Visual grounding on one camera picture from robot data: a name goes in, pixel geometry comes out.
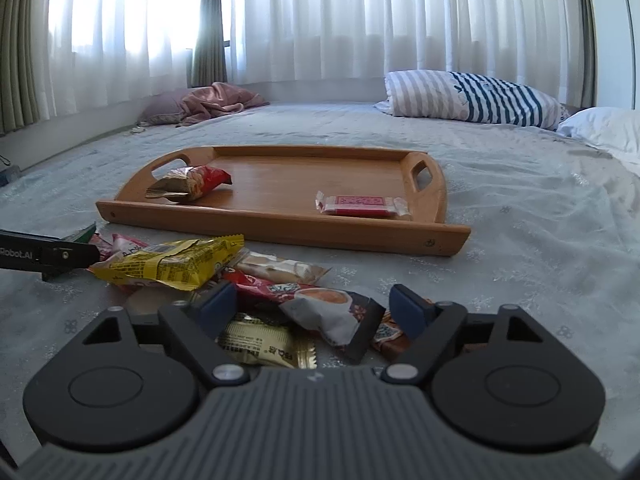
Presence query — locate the pink and white snack packet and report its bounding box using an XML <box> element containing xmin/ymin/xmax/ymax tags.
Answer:
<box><xmin>90</xmin><ymin>232</ymin><xmax>151</xmax><ymax>273</ymax></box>

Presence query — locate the green snack packet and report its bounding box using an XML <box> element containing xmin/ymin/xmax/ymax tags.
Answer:
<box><xmin>61</xmin><ymin>222</ymin><xmax>98</xmax><ymax>247</ymax></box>

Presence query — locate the wooden tray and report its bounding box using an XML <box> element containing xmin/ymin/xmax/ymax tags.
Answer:
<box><xmin>96</xmin><ymin>145</ymin><xmax>472</xmax><ymax>257</ymax></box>

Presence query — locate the white sheer curtain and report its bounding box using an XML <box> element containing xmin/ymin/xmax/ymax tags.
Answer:
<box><xmin>30</xmin><ymin>0</ymin><xmax>598</xmax><ymax>133</ymax></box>

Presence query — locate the white pillow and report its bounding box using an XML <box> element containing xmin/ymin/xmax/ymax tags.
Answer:
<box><xmin>556</xmin><ymin>106</ymin><xmax>640</xmax><ymax>167</ymax></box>

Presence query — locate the red clear-wrapped snack bar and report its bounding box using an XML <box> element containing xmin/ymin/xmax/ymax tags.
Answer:
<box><xmin>315</xmin><ymin>191</ymin><xmax>414</xmax><ymax>221</ymax></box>

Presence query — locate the white wardrobe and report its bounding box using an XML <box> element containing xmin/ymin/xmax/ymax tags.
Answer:
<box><xmin>585</xmin><ymin>0</ymin><xmax>640</xmax><ymax>113</ymax></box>

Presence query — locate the mauve pillow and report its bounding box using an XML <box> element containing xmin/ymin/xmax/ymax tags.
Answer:
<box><xmin>136</xmin><ymin>91</ymin><xmax>190</xmax><ymax>127</ymax></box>

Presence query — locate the red drink sachet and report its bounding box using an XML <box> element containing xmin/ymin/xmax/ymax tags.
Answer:
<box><xmin>220</xmin><ymin>267</ymin><xmax>351</xmax><ymax>307</ymax></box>

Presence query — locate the dark object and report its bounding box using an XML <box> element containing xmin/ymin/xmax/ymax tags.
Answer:
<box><xmin>0</xmin><ymin>154</ymin><xmax>22</xmax><ymax>187</ymax></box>

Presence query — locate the brown snack packet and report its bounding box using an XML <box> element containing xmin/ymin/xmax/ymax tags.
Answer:
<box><xmin>370</xmin><ymin>302</ymin><xmax>433</xmax><ymax>362</ymax></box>

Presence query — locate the red and gold snack packet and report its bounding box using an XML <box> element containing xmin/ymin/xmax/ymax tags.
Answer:
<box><xmin>145</xmin><ymin>165</ymin><xmax>233</xmax><ymax>206</ymax></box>

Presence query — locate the pink crumpled cloth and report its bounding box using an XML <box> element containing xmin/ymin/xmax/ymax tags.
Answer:
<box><xmin>175</xmin><ymin>82</ymin><xmax>272</xmax><ymax>127</ymax></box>

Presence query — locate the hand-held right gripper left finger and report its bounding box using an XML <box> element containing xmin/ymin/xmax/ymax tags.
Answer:
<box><xmin>80</xmin><ymin>281</ymin><xmax>251</xmax><ymax>388</ymax></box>

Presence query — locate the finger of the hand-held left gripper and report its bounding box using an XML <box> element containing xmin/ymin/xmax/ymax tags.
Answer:
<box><xmin>40</xmin><ymin>238</ymin><xmax>101</xmax><ymax>282</ymax></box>

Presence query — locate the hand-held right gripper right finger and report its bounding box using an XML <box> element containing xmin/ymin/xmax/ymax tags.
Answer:
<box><xmin>378</xmin><ymin>284</ymin><xmax>551</xmax><ymax>387</ymax></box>

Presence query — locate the beige snack bar packet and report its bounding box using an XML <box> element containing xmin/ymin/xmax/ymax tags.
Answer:
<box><xmin>234</xmin><ymin>250</ymin><xmax>332</xmax><ymax>286</ymax></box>

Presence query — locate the yellow snack packet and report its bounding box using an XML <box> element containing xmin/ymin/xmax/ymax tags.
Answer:
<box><xmin>94</xmin><ymin>234</ymin><xmax>246</xmax><ymax>292</ymax></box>

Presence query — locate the striped pillow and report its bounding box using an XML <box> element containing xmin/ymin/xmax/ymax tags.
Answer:
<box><xmin>374</xmin><ymin>70</ymin><xmax>564</xmax><ymax>132</ymax></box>

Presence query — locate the olive green curtain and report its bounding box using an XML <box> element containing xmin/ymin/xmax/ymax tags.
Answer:
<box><xmin>0</xmin><ymin>0</ymin><xmax>57</xmax><ymax>137</ymax></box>
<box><xmin>191</xmin><ymin>0</ymin><xmax>232</xmax><ymax>87</ymax></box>

